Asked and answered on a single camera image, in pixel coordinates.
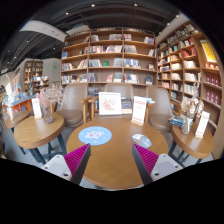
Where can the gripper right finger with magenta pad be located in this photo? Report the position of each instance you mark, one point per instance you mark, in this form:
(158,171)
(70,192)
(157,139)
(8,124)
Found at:
(151,166)

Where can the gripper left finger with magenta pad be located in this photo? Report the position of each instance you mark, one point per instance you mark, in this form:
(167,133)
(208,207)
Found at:
(70,167)

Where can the patterned computer mouse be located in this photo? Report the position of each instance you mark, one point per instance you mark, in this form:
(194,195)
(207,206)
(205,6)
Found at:
(142,140)

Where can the round blue mouse pad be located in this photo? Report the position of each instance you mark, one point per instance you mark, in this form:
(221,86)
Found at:
(95,135)

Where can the round wooden centre table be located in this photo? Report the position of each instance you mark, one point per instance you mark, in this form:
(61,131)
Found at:
(111,165)

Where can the round wooden table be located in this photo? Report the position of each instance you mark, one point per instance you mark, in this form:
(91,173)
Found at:
(199,148)
(35,135)
(111,165)

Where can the round wooden right table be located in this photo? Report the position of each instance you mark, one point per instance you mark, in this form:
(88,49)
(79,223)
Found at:
(199,148)

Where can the stack of books right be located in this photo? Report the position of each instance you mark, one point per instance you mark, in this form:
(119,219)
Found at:
(177,120)

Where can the round wooden left table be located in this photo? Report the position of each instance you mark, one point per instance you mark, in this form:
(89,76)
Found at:
(35,135)

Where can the brown armchair right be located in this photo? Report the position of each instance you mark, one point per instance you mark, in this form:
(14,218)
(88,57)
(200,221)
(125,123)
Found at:
(160,112)

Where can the brown armchair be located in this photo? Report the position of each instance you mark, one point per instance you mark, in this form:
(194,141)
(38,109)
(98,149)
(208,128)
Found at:
(160,112)
(126,91)
(74,105)

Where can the brown armchair left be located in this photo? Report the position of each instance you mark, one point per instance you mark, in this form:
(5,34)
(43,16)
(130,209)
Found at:
(74,105)

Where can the white red sign card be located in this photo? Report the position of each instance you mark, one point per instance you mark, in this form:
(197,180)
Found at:
(139,109)

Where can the dried flowers vase right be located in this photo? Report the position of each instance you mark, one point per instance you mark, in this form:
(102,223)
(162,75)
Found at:
(191,107)

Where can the dried flowers vase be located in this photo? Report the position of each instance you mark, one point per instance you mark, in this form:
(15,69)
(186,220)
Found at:
(191,107)
(48,96)

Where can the white sign card left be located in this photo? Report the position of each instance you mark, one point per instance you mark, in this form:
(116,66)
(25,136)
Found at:
(36,108)

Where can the white framed picture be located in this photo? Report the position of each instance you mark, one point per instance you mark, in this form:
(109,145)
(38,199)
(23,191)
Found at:
(110,103)

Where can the white sign card right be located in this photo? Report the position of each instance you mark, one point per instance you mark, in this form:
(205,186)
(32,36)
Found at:
(202,124)

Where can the dried flowers vase left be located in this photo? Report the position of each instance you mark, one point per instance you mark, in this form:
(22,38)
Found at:
(48,96)

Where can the orange display stand left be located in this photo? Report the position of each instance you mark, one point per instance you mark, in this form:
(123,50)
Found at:
(20,105)

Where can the brown armchair middle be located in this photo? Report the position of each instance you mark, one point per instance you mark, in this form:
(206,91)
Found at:
(126,91)

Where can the distant wooden bookshelf left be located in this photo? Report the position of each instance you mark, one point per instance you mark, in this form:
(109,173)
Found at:
(32,76)

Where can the dark book behind frame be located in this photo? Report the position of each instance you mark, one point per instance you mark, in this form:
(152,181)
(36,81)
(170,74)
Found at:
(126,105)

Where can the wooden bookshelf back wall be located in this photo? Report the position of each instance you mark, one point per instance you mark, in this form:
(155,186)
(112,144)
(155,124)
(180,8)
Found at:
(103,55)

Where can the wooden bookshelf wall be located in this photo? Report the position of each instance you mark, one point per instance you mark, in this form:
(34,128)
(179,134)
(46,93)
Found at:
(103,55)
(186,58)

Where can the wooden bookshelf right wall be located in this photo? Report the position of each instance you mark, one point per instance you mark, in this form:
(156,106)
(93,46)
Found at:
(186,58)

